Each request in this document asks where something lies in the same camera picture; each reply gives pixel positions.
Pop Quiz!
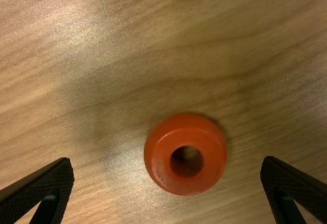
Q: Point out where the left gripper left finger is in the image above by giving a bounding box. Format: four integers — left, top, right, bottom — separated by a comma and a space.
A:
0, 157, 75, 224

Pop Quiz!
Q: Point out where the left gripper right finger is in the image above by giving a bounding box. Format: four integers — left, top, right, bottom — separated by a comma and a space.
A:
260, 156, 327, 224

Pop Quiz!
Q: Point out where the orange ring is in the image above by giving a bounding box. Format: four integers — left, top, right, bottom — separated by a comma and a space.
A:
143, 113, 228, 196

